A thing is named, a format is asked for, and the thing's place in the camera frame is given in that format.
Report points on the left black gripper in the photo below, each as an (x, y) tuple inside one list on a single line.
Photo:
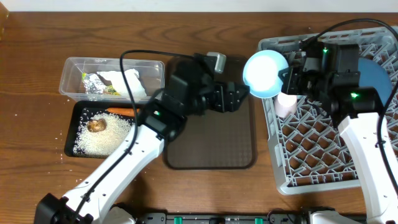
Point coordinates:
[(219, 98)]

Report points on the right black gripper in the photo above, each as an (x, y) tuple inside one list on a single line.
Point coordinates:
[(298, 82)]

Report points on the pink plastic cup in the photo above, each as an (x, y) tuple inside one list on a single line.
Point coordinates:
[(285, 105)]

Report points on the light blue bowl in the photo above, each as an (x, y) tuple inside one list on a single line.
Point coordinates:
[(261, 73)]

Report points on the dark blue round plate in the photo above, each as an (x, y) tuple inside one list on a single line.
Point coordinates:
[(372, 74)]

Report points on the orange carrot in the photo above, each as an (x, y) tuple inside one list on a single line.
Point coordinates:
[(123, 111)]

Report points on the foil and yellow snack wrapper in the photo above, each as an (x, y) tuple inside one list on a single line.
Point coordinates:
[(98, 83)]

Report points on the pile of white rice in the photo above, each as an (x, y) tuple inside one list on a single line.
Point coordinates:
[(101, 143)]

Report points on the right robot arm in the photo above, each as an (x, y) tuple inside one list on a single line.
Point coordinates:
[(354, 92)]

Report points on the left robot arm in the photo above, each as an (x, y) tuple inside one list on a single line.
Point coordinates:
[(90, 201)]

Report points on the grey plastic dishwasher rack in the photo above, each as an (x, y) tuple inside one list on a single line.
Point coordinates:
[(307, 152)]

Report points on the dark brown serving tray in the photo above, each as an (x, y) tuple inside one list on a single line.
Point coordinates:
[(224, 136)]

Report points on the clear plastic bin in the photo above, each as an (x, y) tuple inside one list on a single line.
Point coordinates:
[(151, 76)]

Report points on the black plastic tray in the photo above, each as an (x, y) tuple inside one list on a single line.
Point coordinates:
[(83, 111)]

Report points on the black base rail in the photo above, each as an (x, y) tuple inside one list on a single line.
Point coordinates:
[(274, 217)]

